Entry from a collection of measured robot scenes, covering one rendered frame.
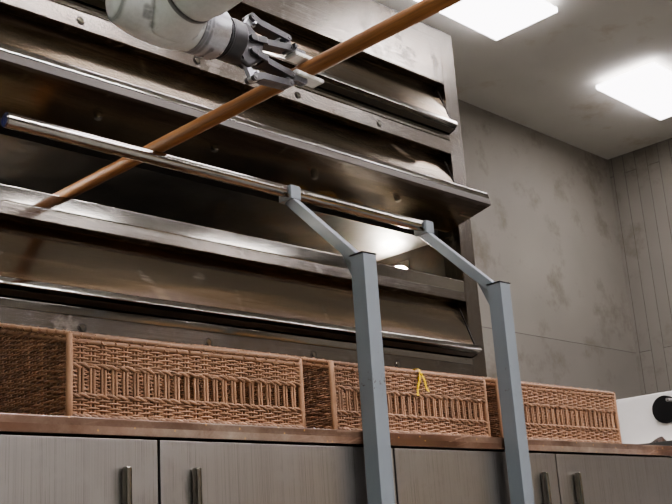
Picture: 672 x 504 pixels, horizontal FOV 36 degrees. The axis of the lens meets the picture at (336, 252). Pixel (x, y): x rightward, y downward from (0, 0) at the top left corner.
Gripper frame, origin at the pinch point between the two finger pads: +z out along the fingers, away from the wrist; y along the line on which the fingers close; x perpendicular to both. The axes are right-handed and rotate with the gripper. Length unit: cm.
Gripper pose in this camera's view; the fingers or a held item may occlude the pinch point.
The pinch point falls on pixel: (304, 69)
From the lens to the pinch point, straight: 195.5
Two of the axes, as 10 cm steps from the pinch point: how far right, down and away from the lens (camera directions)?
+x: 7.1, -2.4, -6.6
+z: 7.0, 1.6, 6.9
